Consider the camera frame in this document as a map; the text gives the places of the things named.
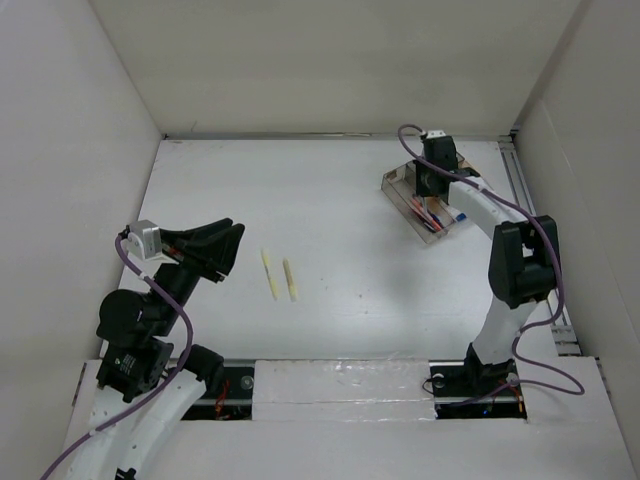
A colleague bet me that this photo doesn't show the yellow highlighter pen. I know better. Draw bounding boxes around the yellow highlighter pen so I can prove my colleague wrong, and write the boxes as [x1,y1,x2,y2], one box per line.
[282,258,298,302]
[260,249,279,301]

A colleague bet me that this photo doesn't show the blue white glue tube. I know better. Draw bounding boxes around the blue white glue tube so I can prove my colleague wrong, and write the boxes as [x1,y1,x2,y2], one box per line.
[449,209,466,222]

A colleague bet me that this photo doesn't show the orange pen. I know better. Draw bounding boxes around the orange pen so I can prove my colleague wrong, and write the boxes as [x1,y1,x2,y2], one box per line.
[411,197,428,216]

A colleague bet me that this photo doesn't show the red gel pen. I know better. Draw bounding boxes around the red gel pen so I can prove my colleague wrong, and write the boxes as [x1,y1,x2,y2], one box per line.
[413,210,438,233]

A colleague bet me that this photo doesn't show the blue ballpoint pen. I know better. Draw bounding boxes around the blue ballpoint pen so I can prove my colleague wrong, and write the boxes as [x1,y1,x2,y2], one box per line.
[426,212,443,231]

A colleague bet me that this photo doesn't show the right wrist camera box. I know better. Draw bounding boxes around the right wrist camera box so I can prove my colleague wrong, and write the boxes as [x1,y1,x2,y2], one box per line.
[425,130,446,140]

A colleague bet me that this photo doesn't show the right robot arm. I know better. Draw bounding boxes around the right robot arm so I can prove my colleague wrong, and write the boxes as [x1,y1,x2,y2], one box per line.
[414,131,561,403]

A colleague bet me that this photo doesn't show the purple cable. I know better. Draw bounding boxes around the purple cable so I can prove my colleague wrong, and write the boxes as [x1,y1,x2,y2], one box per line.
[397,123,586,407]
[38,231,194,480]

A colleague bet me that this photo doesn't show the clear compartment desk organizer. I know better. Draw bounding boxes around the clear compartment desk organizer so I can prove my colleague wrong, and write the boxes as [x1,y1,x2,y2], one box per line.
[381,161,467,244]

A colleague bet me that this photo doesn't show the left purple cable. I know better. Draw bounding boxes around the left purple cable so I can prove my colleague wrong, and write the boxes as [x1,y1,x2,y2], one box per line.
[38,231,194,480]

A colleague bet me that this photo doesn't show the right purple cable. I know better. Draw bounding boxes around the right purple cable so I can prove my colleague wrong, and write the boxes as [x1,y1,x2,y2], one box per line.
[397,123,586,407]

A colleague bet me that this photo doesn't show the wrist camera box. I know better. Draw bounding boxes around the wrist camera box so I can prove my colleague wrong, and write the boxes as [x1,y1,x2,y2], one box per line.
[425,130,446,140]
[125,220,162,261]

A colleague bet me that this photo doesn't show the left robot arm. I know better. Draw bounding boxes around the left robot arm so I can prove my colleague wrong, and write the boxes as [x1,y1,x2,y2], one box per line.
[66,218,245,479]

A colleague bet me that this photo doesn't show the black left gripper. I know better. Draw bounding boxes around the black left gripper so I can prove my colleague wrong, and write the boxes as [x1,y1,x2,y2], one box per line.
[152,216,245,333]

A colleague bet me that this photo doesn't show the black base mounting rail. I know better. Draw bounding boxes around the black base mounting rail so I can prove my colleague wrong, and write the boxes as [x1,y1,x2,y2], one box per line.
[184,359,526,423]

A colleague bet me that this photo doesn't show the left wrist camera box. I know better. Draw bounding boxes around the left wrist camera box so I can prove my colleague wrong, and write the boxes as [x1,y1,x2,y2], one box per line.
[125,220,162,261]

